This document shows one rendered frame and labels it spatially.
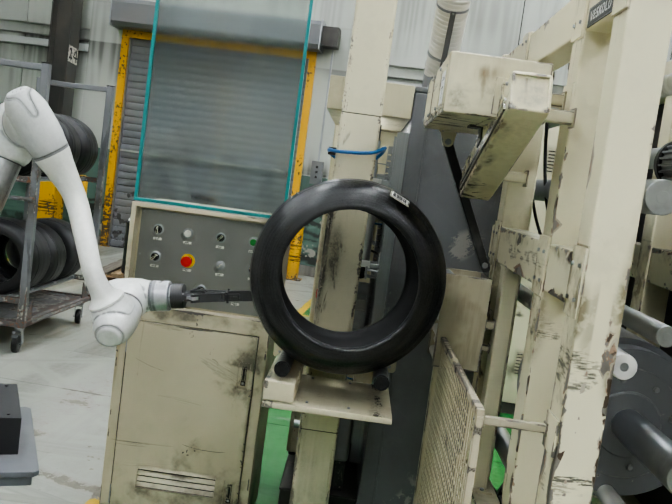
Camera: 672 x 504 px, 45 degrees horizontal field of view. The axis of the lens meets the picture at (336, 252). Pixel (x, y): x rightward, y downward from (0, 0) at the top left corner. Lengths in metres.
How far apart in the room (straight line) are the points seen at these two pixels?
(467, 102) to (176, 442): 1.72
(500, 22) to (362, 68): 8.98
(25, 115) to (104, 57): 10.02
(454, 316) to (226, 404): 0.94
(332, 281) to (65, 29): 9.87
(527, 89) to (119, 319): 1.20
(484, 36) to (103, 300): 9.64
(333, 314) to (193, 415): 0.73
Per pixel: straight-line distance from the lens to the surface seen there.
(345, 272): 2.58
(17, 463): 2.19
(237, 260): 2.94
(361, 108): 2.57
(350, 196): 2.21
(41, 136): 2.27
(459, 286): 2.53
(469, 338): 2.56
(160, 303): 2.38
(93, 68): 12.31
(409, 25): 11.49
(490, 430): 2.66
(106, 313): 2.25
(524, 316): 5.59
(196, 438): 3.06
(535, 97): 1.90
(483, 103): 1.97
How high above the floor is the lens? 1.45
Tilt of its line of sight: 5 degrees down
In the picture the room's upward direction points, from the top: 8 degrees clockwise
